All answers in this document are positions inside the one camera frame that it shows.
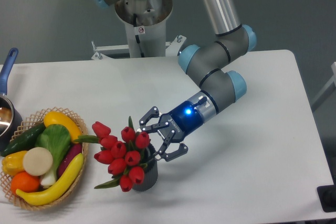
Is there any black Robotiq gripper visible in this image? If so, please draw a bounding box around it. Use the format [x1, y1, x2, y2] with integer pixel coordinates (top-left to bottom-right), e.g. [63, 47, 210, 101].
[139, 100, 205, 162]

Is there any red tulip bouquet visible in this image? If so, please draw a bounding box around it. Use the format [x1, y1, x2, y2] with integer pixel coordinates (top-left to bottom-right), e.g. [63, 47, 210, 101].
[75, 118, 150, 192]

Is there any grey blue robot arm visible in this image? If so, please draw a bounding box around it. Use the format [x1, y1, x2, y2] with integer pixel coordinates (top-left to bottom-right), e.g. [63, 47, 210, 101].
[94, 0, 257, 161]

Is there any dark grey ribbed vase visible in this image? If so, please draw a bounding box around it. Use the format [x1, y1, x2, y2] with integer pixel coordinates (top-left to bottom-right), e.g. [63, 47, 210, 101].
[132, 144, 158, 192]

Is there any purple sweet potato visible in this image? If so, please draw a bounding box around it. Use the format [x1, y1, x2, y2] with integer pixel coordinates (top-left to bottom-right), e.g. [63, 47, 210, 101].
[57, 143, 82, 178]

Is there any green bok choy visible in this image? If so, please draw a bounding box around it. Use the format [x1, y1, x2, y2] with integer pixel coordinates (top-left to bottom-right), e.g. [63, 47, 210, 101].
[35, 124, 71, 188]

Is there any yellow squash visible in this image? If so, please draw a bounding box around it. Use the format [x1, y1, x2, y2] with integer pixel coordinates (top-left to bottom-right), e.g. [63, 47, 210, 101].
[43, 111, 82, 142]

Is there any beige round slice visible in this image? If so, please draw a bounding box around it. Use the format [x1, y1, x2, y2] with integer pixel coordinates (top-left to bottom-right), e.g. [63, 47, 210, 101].
[23, 147, 53, 176]

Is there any woven wicker basket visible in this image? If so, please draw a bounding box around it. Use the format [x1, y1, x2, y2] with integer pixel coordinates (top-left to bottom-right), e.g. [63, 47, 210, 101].
[1, 107, 89, 211]

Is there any long yellow banana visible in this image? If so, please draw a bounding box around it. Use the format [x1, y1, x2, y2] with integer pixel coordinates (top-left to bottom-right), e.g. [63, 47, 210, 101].
[16, 153, 84, 206]

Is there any green cucumber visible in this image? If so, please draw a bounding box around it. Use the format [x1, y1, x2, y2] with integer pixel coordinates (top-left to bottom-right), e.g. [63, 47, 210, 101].
[1, 123, 46, 157]

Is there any orange fruit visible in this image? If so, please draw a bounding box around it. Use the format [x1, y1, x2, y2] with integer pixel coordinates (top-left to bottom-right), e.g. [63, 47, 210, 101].
[10, 172, 40, 195]

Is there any yellow bell pepper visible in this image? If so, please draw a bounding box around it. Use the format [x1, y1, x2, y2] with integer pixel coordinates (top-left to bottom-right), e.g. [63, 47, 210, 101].
[2, 151, 28, 176]

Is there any black device at edge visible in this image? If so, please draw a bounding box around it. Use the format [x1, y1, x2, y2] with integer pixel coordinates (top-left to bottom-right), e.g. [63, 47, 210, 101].
[317, 185, 335, 212]

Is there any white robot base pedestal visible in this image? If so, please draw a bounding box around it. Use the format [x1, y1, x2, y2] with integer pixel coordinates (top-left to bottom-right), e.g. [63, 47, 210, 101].
[91, 0, 187, 60]

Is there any blue handled saucepan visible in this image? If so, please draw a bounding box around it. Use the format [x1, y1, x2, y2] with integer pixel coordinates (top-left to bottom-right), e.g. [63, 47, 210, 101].
[1, 48, 22, 151]

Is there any white frame at right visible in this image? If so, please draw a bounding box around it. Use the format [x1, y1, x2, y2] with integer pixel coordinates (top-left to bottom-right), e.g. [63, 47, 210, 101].
[311, 62, 335, 112]

